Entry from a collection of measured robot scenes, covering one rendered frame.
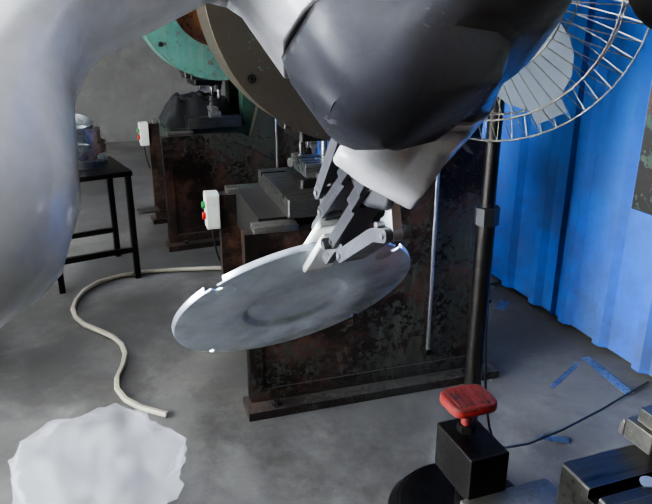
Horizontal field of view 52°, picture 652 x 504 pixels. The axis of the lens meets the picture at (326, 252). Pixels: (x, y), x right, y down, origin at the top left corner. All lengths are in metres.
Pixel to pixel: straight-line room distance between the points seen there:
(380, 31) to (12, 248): 0.19
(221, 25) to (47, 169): 1.45
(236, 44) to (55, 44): 1.40
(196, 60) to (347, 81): 3.13
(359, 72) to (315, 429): 1.93
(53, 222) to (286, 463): 1.82
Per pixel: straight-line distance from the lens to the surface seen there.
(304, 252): 0.66
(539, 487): 1.03
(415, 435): 2.21
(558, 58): 1.33
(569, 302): 2.94
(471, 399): 0.97
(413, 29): 0.34
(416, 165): 0.44
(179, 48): 3.44
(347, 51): 0.34
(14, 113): 0.29
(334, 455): 2.11
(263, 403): 2.29
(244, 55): 1.73
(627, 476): 0.98
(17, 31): 0.32
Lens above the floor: 1.27
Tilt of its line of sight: 20 degrees down
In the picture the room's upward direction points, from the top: straight up
